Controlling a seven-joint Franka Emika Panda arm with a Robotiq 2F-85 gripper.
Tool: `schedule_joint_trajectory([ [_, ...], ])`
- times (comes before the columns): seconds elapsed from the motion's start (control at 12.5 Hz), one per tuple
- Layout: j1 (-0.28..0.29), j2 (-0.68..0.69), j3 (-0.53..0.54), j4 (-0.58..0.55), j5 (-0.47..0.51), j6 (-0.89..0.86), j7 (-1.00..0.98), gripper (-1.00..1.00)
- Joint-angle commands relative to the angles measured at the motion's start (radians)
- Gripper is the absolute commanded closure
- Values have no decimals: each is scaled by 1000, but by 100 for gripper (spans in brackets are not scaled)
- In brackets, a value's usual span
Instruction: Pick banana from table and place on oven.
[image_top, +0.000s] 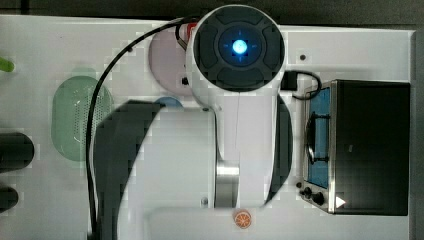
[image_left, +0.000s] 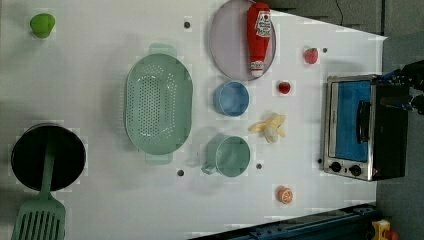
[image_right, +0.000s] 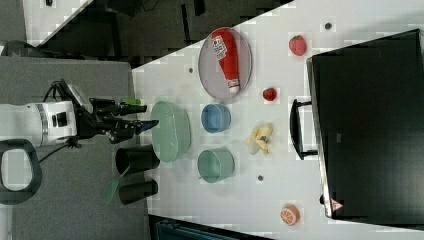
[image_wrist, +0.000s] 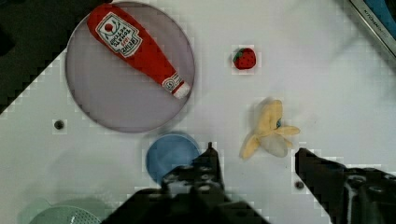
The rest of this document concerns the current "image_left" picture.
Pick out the peeled toy banana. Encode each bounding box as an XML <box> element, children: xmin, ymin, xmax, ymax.
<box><xmin>248</xmin><ymin>113</ymin><xmax>286</xmax><ymax>144</ymax></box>

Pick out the yellow orange toy object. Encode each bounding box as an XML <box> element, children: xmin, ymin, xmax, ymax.
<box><xmin>372</xmin><ymin>219</ymin><xmax>399</xmax><ymax>240</ymax></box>

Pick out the red ketchup bottle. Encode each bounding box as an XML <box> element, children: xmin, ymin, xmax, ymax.
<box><xmin>247</xmin><ymin>2</ymin><xmax>272</xmax><ymax>77</ymax></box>

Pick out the black toaster oven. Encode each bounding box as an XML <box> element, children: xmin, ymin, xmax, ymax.
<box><xmin>323</xmin><ymin>75</ymin><xmax>409</xmax><ymax>181</ymax></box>

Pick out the orange slice toy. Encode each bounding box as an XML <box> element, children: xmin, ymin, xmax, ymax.
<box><xmin>277</xmin><ymin>187</ymin><xmax>293</xmax><ymax>204</ymax></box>

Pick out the large red strawberry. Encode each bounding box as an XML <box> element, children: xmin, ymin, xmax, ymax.
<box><xmin>303</xmin><ymin>48</ymin><xmax>318</xmax><ymax>64</ymax></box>

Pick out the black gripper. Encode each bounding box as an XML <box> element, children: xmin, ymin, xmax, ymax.
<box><xmin>379</xmin><ymin>60</ymin><xmax>424</xmax><ymax>115</ymax></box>

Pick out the green mug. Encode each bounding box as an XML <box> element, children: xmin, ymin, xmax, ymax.
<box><xmin>201</xmin><ymin>134</ymin><xmax>250</xmax><ymax>177</ymax></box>

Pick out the purple round plate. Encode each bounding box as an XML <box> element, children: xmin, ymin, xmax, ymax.
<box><xmin>209</xmin><ymin>0</ymin><xmax>276</xmax><ymax>81</ymax></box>

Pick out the small red strawberry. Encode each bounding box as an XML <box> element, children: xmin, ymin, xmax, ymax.
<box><xmin>278</xmin><ymin>82</ymin><xmax>291</xmax><ymax>94</ymax></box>

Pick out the green oval colander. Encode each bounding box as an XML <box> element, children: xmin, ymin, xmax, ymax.
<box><xmin>124</xmin><ymin>43</ymin><xmax>193</xmax><ymax>165</ymax></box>

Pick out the green slotted spatula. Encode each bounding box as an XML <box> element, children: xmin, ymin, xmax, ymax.
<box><xmin>11</xmin><ymin>130</ymin><xmax>66</xmax><ymax>240</ymax></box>

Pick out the blue metal frame rail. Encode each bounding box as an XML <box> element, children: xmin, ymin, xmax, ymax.
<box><xmin>191</xmin><ymin>204</ymin><xmax>381</xmax><ymax>240</ymax></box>

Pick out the green toy pepper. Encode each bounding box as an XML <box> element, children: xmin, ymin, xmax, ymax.
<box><xmin>30</xmin><ymin>13</ymin><xmax>56</xmax><ymax>39</ymax></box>

